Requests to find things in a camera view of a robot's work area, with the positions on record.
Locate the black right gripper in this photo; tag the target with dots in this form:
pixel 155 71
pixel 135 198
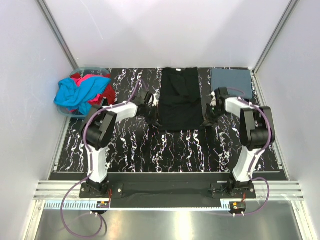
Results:
pixel 208 120

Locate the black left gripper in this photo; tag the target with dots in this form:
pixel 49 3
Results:
pixel 155 119

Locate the black t shirt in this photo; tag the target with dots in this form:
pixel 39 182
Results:
pixel 180 101

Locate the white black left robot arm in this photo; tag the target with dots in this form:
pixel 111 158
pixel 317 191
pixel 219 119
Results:
pixel 97 131

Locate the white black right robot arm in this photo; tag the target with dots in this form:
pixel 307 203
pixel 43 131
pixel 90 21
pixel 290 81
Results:
pixel 256 134

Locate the folded grey-blue t shirt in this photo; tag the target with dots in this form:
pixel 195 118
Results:
pixel 239 80

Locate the red t shirt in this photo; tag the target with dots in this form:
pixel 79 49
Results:
pixel 109 93

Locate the teal plastic laundry basket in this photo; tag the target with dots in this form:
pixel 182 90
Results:
pixel 82 71

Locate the pink t shirt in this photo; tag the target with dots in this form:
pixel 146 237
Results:
pixel 83 78

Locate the bright blue t shirt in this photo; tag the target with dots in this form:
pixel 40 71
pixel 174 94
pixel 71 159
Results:
pixel 65 95

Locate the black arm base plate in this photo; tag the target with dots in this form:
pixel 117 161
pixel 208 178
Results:
pixel 179 188

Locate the white slotted cable duct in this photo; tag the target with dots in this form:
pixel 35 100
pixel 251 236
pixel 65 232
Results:
pixel 97 205

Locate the aluminium front rail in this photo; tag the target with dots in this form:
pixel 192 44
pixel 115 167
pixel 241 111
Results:
pixel 53 190

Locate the aluminium frame post right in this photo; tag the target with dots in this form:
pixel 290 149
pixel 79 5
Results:
pixel 275 34

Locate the aluminium frame post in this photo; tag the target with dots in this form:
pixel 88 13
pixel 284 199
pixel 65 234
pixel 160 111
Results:
pixel 275 34
pixel 44 8

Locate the aluminium frame post left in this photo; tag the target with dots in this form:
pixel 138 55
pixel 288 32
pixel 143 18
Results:
pixel 44 8

